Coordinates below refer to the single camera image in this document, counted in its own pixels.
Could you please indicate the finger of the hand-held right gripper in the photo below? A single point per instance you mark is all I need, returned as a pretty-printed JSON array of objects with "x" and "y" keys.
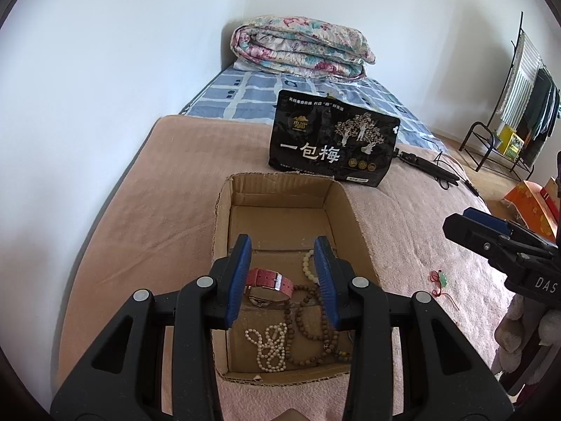
[
  {"x": 482, "y": 241},
  {"x": 486, "y": 220}
]

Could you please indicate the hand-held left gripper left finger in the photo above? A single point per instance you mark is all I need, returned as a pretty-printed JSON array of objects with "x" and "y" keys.
[{"x": 239, "y": 280}]

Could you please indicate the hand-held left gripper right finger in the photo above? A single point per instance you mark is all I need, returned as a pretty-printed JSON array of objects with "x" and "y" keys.
[{"x": 326, "y": 280}]

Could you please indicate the cardboard box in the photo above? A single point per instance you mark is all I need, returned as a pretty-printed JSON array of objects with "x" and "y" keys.
[{"x": 280, "y": 210}]

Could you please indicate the red box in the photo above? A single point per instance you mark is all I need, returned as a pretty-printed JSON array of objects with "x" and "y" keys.
[{"x": 551, "y": 193}]

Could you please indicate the black folded tripod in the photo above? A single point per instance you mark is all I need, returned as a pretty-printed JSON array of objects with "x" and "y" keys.
[{"x": 434, "y": 171}]

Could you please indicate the yellow box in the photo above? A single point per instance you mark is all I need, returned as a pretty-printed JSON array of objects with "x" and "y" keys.
[{"x": 510, "y": 142}]

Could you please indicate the pink blanket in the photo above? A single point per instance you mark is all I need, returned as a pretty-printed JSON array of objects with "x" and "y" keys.
[{"x": 166, "y": 193}]

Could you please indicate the dark hanging clothes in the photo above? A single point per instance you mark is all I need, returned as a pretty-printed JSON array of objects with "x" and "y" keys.
[{"x": 539, "y": 109}]

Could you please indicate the striped hanging cloth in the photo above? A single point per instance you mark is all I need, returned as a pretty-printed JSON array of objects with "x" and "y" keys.
[{"x": 521, "y": 87}]

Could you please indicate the black snack bag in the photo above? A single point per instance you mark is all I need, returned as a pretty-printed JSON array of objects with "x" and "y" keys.
[{"x": 315, "y": 140}]

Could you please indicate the black metal clothes rack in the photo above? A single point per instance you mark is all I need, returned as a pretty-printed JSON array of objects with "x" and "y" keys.
[{"x": 517, "y": 52}]

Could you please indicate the blue checked bedsheet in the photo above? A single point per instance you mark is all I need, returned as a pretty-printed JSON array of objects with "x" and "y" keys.
[{"x": 236, "y": 96}]

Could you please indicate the folded floral quilt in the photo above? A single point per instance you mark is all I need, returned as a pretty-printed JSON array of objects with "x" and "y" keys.
[{"x": 302, "y": 48}]

